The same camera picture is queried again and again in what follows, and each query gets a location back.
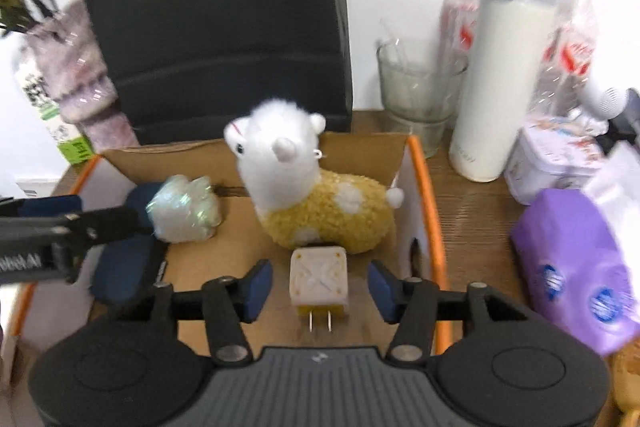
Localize iridescent white packet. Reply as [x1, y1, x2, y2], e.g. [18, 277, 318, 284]
[146, 175, 224, 243]

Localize wrapped purple flower bouquet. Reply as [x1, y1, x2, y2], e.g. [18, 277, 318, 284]
[0, 0, 142, 154]

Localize white yellow charger plug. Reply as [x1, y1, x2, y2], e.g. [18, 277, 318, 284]
[289, 246, 350, 334]

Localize wooden desktop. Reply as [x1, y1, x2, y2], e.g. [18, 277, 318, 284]
[52, 107, 621, 427]

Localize black paper bag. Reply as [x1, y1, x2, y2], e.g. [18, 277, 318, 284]
[72, 0, 354, 146]

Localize clear plastic packs red labels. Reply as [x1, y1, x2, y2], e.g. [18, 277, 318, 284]
[439, 0, 600, 120]

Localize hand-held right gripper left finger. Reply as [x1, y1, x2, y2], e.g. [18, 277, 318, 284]
[107, 259, 274, 365]

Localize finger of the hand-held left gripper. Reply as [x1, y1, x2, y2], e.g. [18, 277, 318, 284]
[65, 205, 147, 254]
[0, 195, 84, 220]

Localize white yellow alpaca plush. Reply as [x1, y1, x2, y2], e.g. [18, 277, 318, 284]
[223, 98, 405, 256]

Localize purple tissue pack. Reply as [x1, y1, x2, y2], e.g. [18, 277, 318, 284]
[510, 142, 640, 358]

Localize white thermos bottle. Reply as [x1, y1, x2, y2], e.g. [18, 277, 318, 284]
[448, 0, 559, 183]

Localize red cardboard box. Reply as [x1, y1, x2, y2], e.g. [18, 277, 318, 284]
[0, 134, 453, 358]

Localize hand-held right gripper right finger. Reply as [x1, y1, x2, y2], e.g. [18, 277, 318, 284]
[367, 259, 531, 365]

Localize white grey device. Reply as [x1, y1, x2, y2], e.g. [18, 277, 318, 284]
[580, 85, 634, 124]

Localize clear glass cup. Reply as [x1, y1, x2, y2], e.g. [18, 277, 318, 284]
[376, 38, 469, 160]

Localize lavender tin box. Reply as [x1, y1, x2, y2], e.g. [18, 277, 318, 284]
[504, 114, 609, 206]

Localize white green carton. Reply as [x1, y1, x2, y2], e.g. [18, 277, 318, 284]
[12, 51, 97, 166]

